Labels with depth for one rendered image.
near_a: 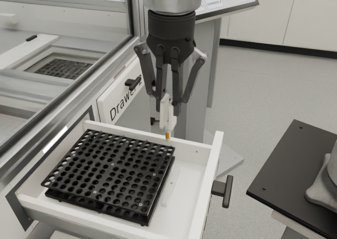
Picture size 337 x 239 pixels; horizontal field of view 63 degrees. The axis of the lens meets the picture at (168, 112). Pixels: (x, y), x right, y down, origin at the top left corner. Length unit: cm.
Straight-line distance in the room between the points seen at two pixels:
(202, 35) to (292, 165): 83
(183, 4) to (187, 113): 122
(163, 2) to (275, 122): 196
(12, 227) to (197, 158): 40
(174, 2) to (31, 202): 43
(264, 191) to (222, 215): 89
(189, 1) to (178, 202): 39
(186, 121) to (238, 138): 56
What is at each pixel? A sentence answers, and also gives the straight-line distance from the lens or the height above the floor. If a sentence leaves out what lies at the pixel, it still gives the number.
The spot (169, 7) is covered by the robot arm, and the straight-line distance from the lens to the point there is 41.
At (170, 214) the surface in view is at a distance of 59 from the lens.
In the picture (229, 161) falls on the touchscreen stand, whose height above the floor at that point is 3.
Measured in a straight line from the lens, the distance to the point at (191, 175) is 65.
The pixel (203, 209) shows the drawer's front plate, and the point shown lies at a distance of 49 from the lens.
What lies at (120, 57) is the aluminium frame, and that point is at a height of 98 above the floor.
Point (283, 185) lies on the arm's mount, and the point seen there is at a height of 78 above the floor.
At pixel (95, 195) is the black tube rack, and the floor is 90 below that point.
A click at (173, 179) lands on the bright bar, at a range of 62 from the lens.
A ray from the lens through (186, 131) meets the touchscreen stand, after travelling 167.
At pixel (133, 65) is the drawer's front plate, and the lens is 90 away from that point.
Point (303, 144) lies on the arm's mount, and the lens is 89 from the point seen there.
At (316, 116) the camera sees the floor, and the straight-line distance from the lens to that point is 250.
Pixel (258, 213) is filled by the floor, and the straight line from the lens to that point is 166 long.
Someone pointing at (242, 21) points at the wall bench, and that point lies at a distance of 333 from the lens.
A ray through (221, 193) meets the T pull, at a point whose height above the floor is 91.
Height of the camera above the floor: 133
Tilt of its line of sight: 36 degrees down
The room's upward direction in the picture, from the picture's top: straight up
